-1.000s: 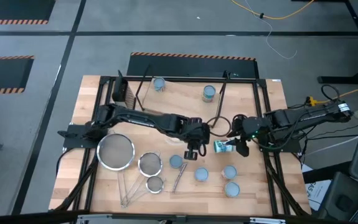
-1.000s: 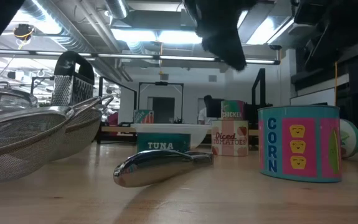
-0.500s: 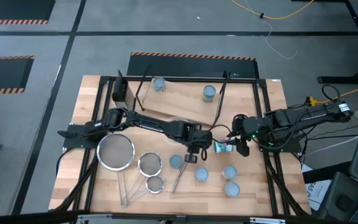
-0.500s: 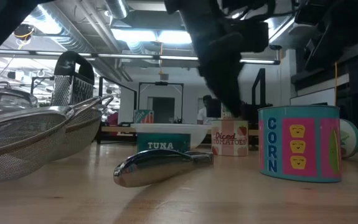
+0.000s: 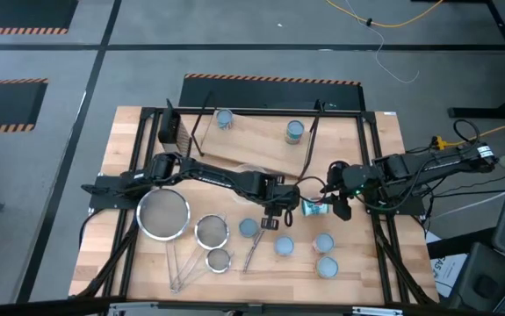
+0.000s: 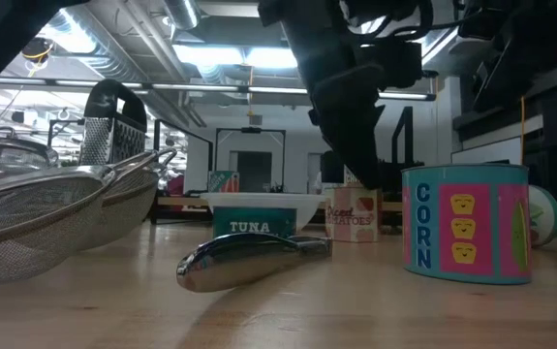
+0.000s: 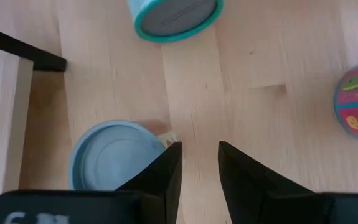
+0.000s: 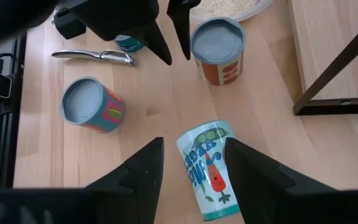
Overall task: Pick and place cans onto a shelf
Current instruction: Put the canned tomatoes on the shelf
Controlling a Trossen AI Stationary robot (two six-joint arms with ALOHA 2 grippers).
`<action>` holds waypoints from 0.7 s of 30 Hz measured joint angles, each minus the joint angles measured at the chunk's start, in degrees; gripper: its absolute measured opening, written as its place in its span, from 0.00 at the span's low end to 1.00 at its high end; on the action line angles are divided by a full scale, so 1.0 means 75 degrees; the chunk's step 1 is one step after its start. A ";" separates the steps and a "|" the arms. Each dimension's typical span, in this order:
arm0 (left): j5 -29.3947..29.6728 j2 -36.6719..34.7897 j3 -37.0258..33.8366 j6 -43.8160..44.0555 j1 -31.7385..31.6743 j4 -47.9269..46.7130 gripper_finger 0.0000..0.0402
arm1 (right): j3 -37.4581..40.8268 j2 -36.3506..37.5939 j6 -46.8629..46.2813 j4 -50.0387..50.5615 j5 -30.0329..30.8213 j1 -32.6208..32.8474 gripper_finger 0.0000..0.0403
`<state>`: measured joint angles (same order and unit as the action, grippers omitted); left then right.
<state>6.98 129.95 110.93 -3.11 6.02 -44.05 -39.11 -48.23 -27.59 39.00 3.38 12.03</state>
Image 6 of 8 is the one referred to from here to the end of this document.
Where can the large metal mesh strainer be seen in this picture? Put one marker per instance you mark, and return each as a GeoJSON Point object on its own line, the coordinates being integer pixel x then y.
{"type": "Point", "coordinates": [11, 160]}

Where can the translucent plastic bowl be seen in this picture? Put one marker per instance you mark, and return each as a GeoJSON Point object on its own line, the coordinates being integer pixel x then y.
{"type": "Point", "coordinates": [307, 203]}

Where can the black background rig frame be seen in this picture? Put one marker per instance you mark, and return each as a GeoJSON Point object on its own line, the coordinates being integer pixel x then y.
{"type": "Point", "coordinates": [251, 129]}

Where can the white carrots can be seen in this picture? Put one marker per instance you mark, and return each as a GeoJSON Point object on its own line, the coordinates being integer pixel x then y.
{"type": "Point", "coordinates": [225, 183]}

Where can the long ceiling light bar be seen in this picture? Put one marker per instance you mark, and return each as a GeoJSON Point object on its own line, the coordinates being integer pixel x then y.
{"type": "Point", "coordinates": [210, 87]}

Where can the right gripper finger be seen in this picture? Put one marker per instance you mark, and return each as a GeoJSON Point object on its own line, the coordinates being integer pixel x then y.
{"type": "Point", "coordinates": [350, 126]}

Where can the pink background object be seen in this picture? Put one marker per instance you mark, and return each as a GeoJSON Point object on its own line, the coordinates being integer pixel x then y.
{"type": "Point", "coordinates": [176, 186]}

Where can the medium metal mesh strainer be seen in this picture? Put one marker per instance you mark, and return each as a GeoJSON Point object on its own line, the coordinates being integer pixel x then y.
{"type": "Point", "coordinates": [128, 203]}

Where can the teal and pink corn can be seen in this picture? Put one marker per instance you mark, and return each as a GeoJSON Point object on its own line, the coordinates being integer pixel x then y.
{"type": "Point", "coordinates": [467, 228]}

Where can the dark green tuna can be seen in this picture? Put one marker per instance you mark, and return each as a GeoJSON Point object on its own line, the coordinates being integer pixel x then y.
{"type": "Point", "coordinates": [254, 225]}

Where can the black round hanging device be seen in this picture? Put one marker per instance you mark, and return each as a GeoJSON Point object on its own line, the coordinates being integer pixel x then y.
{"type": "Point", "coordinates": [37, 50]}

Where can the black ceiling dome camera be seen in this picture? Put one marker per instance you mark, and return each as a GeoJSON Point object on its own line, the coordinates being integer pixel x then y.
{"type": "Point", "coordinates": [431, 73]}

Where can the shiny metal peeler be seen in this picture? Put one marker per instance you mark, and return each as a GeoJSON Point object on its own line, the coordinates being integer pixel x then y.
{"type": "Point", "coordinates": [239, 262]}

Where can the light teal peas can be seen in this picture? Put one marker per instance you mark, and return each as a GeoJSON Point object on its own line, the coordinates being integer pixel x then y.
{"type": "Point", "coordinates": [544, 218]}

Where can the small metal mesh strainer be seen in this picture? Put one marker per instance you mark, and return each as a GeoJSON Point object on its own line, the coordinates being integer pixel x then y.
{"type": "Point", "coordinates": [26, 218]}

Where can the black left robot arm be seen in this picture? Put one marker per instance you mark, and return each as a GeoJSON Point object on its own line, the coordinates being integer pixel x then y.
{"type": "Point", "coordinates": [2, 43]}

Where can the pink diced tomatoes can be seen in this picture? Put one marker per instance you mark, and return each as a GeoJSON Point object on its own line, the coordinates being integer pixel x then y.
{"type": "Point", "coordinates": [353, 218]}

